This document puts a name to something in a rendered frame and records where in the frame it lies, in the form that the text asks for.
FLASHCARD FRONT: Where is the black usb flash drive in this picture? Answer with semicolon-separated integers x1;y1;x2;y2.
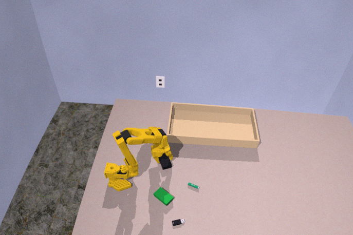
172;219;184;226

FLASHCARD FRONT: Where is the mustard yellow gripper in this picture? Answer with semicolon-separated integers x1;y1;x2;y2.
151;144;173;163

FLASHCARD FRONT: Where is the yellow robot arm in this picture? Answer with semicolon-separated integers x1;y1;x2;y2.
105;127;168;191

